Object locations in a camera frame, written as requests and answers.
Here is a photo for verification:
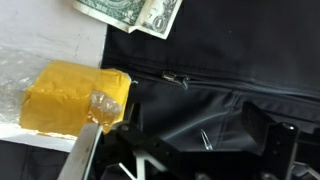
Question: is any wrist camera metal mount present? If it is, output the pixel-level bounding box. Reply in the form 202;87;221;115
57;122;104;180

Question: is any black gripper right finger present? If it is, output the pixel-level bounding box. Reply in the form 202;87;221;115
241;101;299;180

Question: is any clear bubble wrap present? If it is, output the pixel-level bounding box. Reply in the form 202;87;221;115
0;46;38;126

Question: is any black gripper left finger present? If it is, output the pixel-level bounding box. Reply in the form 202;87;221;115
111;102;188;168

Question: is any black zip jacket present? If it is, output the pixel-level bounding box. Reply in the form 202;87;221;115
0;0;320;180

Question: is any yellow wrapped package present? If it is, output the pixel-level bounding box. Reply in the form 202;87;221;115
19;59;132;138

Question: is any folded dollar bill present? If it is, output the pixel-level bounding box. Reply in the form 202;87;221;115
72;0;184;40

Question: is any white flat board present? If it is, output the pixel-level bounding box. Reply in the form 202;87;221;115
0;0;109;154

